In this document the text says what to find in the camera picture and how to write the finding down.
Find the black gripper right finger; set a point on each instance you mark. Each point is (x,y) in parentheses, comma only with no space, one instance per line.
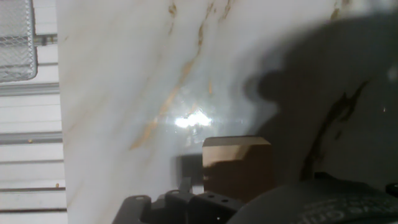
(323,175)

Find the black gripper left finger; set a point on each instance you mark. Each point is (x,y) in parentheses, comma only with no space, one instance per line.
(180,208)

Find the medium light wooden cube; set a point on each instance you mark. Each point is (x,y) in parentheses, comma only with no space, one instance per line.
(236,161)

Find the white marble pattern sheet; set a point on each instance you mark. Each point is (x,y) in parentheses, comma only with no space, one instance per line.
(124,93)

